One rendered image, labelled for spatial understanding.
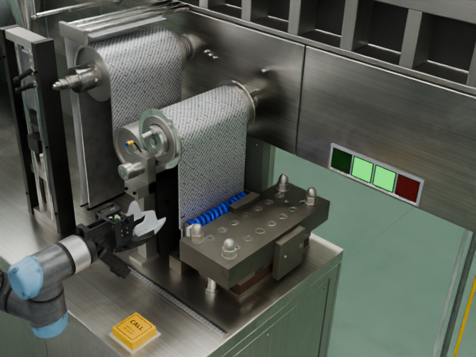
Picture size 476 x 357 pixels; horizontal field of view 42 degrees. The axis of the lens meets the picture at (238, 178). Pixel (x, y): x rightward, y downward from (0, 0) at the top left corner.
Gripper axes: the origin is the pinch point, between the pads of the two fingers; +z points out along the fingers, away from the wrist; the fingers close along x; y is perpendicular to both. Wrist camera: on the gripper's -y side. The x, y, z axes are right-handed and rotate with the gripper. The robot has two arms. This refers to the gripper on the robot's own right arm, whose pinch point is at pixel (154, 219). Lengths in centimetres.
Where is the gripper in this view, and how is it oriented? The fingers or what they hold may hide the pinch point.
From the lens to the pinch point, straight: 144.4
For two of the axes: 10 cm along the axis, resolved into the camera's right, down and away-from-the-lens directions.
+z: 6.7, -3.6, 6.5
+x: -7.4, -3.4, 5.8
